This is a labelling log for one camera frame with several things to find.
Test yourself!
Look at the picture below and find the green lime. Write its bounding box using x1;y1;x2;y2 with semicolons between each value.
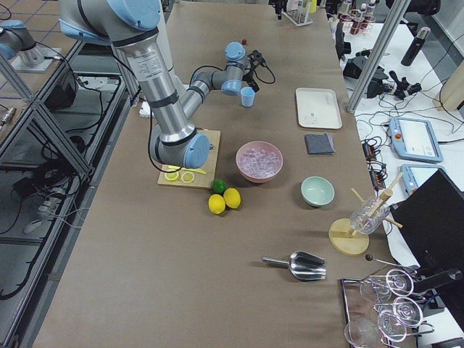
211;179;227;195

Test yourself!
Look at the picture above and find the black tray edge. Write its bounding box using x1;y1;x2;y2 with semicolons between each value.
339;278;416;347

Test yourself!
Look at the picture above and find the clear ice cubes pile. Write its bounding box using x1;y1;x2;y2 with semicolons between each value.
239;148;281;178

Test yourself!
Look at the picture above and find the yellow lemon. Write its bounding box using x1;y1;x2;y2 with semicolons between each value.
223;188;241;209
208;194;225;215

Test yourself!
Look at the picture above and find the wooden cutting board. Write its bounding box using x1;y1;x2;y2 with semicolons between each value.
157;130;221;189

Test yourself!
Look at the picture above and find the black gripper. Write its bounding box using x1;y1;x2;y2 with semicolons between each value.
242;2;282;92

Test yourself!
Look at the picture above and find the cream rabbit tray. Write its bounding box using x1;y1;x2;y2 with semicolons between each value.
295;88;342;130

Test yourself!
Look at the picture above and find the aluminium frame post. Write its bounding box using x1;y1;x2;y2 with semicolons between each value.
347;0;410;115

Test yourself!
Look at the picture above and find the lemon slice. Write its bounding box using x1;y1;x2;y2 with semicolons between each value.
164;171;180;182
181;171;195;183

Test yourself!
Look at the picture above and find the grey folded cloth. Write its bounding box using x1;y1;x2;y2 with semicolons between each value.
304;133;336;155

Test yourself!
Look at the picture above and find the clear glass on stand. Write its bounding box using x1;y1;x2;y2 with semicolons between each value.
349;197;389;235

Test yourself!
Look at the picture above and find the white wire cup rack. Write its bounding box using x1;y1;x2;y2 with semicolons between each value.
282;0;312;27

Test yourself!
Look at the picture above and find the black thermos bottle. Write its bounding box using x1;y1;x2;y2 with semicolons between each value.
400;27;431;66

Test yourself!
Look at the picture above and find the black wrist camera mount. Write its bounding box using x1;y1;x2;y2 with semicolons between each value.
247;50;268;73

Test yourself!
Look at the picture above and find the yellow plastic knife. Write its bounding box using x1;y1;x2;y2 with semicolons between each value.
167;165;207;175

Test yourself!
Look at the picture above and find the pink bowl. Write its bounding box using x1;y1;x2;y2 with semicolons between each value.
236;141;283;183

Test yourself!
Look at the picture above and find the blue teach pendant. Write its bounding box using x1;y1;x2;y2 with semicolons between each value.
389;117;444;163
399;164;446;196

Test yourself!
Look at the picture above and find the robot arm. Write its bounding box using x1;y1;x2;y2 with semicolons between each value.
59;0;258;168
1;1;165;60

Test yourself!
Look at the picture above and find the steel ice scoop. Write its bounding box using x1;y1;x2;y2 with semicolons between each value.
261;251;327;281

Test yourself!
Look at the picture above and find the light blue plastic cup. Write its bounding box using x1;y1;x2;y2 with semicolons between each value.
240;86;255;108

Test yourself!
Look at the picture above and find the wine glass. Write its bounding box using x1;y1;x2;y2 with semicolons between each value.
360;269;414;303
344;313;407;347
374;297;423;328

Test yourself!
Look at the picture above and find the mint green bowl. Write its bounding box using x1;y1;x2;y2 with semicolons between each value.
300;176;335;207

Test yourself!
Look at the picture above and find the wooden cup tree stand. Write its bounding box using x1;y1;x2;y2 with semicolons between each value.
328;173;403;256

